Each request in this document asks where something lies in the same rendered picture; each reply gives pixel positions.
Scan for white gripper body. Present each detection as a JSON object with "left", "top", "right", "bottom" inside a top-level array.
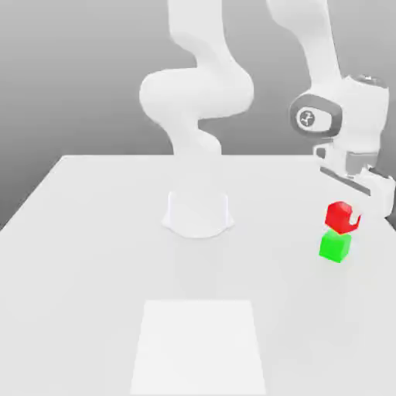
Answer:
[{"left": 319, "top": 166, "right": 396, "bottom": 220}]

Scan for small red cube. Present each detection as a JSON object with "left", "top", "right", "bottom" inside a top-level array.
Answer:
[{"left": 324, "top": 200, "right": 362, "bottom": 235}]

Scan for small green cube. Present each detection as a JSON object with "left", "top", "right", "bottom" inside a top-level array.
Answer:
[{"left": 318, "top": 229, "right": 353, "bottom": 265}]

